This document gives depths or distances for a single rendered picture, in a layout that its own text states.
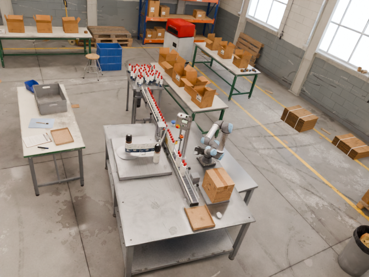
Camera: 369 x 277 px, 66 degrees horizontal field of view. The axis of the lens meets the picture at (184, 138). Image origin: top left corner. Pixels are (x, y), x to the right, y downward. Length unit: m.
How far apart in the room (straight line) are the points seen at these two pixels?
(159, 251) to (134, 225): 0.70
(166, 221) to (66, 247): 1.43
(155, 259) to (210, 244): 0.74
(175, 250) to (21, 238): 1.93
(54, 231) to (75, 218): 0.30
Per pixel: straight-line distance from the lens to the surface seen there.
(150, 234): 3.13
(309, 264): 4.62
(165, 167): 3.76
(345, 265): 4.78
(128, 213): 3.28
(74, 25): 8.46
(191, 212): 3.37
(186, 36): 9.01
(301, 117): 7.26
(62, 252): 4.06
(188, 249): 3.83
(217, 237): 4.03
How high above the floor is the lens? 3.39
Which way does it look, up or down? 35 degrees down
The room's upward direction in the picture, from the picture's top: 11 degrees clockwise
